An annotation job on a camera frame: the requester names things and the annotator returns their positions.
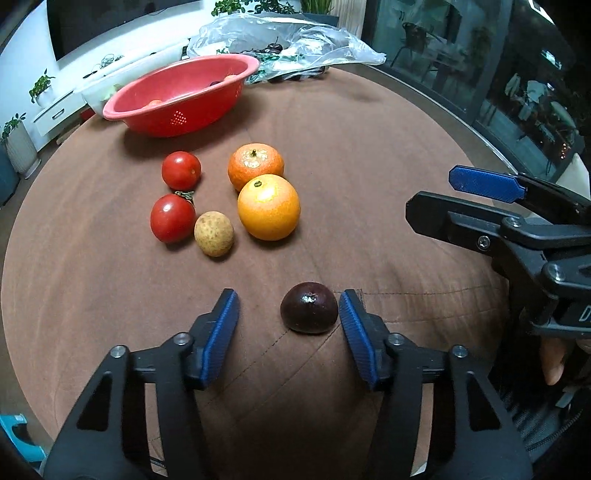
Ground white plastic basin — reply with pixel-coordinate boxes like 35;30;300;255
75;39;189;116

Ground floor plant white pot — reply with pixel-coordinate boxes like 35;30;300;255
1;113;41;179

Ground brown round tablecloth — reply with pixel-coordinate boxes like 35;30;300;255
1;70;507;479

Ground white tv cabinet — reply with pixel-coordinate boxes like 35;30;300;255
33;40;188;136

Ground blue plastic stool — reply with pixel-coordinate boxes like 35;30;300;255
0;414;47;465

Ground dark cherries in bag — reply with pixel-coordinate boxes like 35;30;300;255
242;42;283;55

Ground wall television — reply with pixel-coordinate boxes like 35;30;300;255
46;0;190;60

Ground potted plant right cabinet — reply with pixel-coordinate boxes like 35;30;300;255
211;0;249;16

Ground beige curtain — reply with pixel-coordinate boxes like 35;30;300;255
331;0;367;37

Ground red plastic colander bowl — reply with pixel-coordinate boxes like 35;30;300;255
102;54;259;138

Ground red tomato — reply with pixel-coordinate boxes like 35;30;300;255
149;193;197;244
161;151;201;191

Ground clear plastic bag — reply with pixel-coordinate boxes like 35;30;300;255
186;13;386;85

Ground tall plant dark pot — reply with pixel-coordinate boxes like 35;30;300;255
301;0;339;27

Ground bright yellow-orange orange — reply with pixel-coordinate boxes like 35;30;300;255
238;174;301;241

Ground dark purple plum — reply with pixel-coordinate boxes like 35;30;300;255
280;281;339;335

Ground dark orange mandarin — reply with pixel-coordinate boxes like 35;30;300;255
228;143;284;192

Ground leafy potted shrub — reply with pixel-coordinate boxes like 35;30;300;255
245;0;297;15

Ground person's right hand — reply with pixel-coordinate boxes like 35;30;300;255
540;337;591;385

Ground tan longan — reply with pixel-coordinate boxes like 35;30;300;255
194;211;235;258

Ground small potted plant on cabinet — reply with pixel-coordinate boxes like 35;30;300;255
29;70;55;109

